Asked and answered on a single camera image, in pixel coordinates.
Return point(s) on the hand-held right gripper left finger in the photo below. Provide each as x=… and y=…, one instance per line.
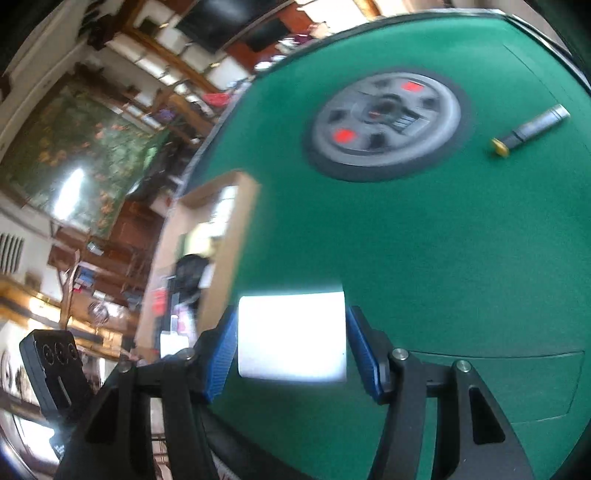
x=221, y=355

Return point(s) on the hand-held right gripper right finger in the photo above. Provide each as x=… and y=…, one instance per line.
x=364, y=350

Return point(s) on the white charger box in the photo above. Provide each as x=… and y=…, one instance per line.
x=291, y=337

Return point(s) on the clear packet with red pieces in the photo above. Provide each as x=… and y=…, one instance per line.
x=159, y=302

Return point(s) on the black fan-like device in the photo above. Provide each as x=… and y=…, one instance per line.
x=191, y=272

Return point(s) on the shallow cardboard box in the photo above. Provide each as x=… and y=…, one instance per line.
x=240, y=240

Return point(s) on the round table control panel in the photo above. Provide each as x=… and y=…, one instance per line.
x=388, y=120

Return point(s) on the red bag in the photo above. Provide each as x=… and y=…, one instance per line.
x=217, y=98

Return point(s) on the black television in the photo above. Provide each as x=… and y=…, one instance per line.
x=217, y=18

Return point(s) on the white wall radiator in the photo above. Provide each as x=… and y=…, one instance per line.
x=10, y=253

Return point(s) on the green landscape wall painting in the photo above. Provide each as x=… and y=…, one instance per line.
x=78, y=157

